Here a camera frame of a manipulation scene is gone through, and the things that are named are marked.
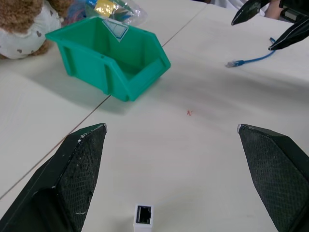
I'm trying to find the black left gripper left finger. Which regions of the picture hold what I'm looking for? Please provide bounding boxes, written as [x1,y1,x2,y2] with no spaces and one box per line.
[0,123,108,232]

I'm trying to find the green plastic storage bin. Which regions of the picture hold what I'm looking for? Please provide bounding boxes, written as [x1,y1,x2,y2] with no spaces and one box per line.
[45,16,171,102]

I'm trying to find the white ethernet coupler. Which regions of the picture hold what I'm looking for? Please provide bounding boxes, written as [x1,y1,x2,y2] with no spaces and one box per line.
[133,204,154,232]

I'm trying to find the blue Ethernet cable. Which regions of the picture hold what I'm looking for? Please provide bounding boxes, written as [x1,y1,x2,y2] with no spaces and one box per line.
[225,37,277,69]

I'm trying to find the brown teddy bear plush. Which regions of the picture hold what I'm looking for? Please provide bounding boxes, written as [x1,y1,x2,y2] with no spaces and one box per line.
[0,0,73,60]

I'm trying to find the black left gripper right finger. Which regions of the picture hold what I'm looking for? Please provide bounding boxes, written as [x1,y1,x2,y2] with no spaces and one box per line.
[237,123,309,232]

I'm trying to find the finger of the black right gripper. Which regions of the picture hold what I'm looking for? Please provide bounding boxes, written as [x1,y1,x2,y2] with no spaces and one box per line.
[268,14,309,51]
[231,0,272,26]

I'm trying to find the clear plastic bag of items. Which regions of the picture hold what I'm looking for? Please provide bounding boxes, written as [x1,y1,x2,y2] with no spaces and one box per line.
[64,0,148,27]

